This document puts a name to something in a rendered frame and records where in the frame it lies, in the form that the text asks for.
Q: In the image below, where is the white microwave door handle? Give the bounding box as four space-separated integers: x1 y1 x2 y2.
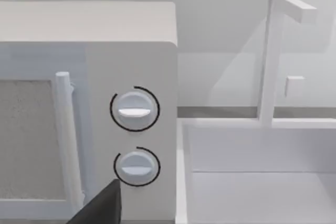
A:
55 71 86 213

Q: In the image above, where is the small white microwave knob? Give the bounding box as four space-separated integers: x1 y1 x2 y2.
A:
118 151 156 183

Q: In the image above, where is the large white microwave knob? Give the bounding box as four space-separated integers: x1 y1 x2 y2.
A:
114 91 154 129

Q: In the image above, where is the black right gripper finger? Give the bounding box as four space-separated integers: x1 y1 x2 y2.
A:
66 178 122 224

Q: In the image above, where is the tall white tap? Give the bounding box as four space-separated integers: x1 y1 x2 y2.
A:
258 0 318 128

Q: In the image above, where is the pale microwave oven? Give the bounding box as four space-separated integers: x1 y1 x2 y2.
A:
0 1 179 224

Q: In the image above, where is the white sink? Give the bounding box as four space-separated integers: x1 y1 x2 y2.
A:
175 118 336 224

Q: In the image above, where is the microwave oven door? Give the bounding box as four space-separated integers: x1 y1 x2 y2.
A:
0 46 89 216

